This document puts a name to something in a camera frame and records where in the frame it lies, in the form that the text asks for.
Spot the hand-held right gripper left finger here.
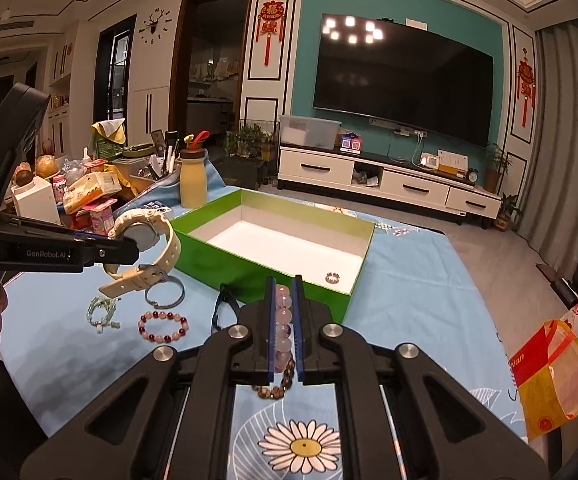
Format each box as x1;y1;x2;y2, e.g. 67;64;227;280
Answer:
19;275;276;480

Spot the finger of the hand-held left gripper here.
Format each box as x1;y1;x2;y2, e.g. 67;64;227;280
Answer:
72;230;141;268

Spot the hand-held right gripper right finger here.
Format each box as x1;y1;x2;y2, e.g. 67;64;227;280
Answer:
292;275;556;480

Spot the white wrist watch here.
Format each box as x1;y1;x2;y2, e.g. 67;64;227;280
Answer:
98;208;181;297

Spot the brown bead bracelet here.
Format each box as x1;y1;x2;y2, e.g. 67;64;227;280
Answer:
252;359;297;401

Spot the black wrist watch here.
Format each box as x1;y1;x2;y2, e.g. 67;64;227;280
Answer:
211;284;241;335

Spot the pale green jade bracelet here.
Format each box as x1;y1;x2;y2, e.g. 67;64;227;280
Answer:
86;296;122;336

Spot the silver bangle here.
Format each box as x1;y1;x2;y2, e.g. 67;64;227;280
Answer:
144;272;186;310

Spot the green cardboard box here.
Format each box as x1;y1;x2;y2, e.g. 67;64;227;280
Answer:
171;189;376;324

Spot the red and pink bead bracelet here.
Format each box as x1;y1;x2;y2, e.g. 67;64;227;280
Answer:
138;311;190;344

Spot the white box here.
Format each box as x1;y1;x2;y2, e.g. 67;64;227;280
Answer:
12;177;62;226

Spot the orange snack packet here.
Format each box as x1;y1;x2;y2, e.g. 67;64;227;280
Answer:
63;171;122;216

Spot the green box with yellow cloth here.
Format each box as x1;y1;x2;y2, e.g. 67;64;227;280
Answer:
90;119;127;161

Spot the yellow bottle with brown lid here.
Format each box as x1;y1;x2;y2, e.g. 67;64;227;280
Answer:
179;130;212;209

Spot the white marker pen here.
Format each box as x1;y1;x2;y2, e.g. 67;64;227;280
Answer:
165;132;179;173

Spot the blue floral tablecloth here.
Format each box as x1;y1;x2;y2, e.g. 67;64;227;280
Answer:
0;152;532;480

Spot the white television cabinet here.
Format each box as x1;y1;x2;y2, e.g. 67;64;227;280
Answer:
276;142;502;226

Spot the leafy plant on black stand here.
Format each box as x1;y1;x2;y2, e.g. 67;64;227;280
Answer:
225;124;275;161

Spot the clear plastic storage box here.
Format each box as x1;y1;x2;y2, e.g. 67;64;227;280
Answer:
279;114;342;150

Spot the white desk calendar card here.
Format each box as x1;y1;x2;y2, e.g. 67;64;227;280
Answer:
438;150;468;173

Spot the small floor potted plant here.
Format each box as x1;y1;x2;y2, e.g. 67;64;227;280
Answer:
494;194;524;233

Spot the potted plant in brown pot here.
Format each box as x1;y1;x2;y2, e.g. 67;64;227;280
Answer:
484;142;512;193

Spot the orange and yellow plastic bag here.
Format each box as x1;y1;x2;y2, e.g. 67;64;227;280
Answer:
509;319;578;443

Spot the flat screen television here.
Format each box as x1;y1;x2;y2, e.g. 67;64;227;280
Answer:
312;12;494;148

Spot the grey curtain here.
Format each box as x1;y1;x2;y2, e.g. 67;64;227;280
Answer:
524;15;578;261

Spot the deer wall clock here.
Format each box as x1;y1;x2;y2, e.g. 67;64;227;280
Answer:
139;7;172;46

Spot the red knot wall decoration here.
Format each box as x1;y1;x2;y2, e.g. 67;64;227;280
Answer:
516;49;537;126
256;0;286;66

